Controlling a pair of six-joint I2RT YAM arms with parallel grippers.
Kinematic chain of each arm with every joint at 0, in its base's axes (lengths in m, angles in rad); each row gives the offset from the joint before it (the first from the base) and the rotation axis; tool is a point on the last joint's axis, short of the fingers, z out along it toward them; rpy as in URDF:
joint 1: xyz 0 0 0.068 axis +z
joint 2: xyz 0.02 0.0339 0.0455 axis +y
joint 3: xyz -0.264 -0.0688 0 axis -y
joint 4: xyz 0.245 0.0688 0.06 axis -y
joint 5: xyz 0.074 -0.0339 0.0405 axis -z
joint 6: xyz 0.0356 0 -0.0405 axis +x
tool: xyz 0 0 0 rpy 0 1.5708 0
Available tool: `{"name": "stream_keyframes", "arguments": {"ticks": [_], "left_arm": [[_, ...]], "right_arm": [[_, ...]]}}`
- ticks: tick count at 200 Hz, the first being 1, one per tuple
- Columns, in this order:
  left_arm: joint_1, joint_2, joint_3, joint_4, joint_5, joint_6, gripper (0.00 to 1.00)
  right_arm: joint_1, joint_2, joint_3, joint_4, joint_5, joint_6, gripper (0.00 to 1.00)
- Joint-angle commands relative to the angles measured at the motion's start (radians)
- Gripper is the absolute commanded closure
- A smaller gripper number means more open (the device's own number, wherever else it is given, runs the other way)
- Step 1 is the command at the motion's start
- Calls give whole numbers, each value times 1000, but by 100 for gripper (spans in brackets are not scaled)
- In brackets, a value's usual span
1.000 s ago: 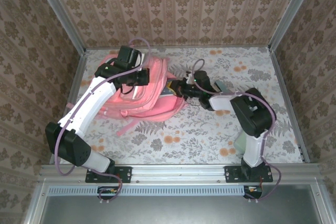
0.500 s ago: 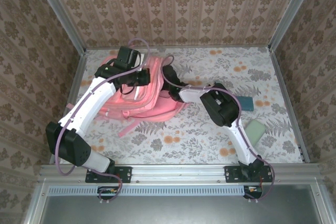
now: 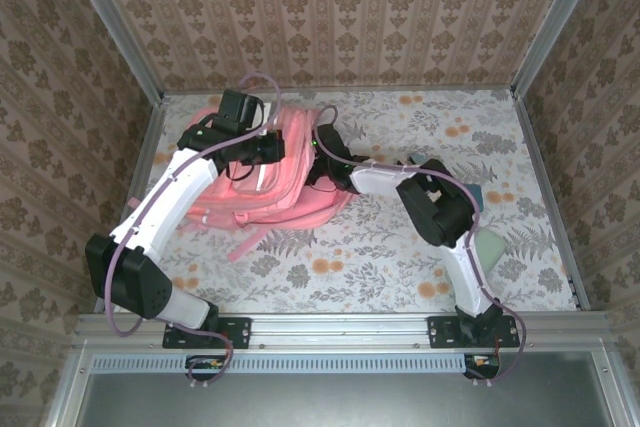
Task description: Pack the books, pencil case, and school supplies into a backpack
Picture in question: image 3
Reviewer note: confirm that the pink school backpack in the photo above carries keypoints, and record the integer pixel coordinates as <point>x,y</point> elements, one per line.
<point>290,187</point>

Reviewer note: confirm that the teal case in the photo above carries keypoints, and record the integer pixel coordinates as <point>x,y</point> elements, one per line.
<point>476,197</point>

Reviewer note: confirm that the pale green pencil case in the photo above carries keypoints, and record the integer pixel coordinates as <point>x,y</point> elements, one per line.
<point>492,247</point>

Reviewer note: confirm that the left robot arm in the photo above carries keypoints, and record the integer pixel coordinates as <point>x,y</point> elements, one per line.
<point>165,202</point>

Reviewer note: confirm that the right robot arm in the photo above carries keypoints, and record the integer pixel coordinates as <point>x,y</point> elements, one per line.
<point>435,207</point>

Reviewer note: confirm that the floral tablecloth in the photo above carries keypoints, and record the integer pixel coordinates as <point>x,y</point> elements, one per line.
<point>375,267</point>

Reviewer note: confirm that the grey metal sheet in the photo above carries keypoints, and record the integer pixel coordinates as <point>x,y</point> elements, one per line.
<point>350,402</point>

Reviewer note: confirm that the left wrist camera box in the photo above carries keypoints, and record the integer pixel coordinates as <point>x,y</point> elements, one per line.
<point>267,112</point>

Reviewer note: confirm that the back aluminium rail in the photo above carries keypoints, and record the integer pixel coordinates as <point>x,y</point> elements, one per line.
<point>400,88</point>

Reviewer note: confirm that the left aluminium frame post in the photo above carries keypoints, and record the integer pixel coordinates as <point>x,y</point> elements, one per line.
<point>110,17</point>

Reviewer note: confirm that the aluminium frame post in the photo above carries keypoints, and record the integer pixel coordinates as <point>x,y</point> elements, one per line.
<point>555,17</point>
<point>110,17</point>

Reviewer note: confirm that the aluminium mounting rail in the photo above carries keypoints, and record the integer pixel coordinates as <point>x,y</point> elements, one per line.
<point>340,329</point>

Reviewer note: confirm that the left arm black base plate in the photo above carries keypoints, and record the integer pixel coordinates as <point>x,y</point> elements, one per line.
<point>235,332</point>

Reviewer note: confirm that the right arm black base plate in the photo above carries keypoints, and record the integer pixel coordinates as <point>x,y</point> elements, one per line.
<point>442,332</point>

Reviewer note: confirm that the right aluminium side rail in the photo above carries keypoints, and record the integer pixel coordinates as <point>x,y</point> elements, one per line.
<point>542,157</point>

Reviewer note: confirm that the right aluminium frame post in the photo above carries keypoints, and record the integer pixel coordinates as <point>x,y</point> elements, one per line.
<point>555,17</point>

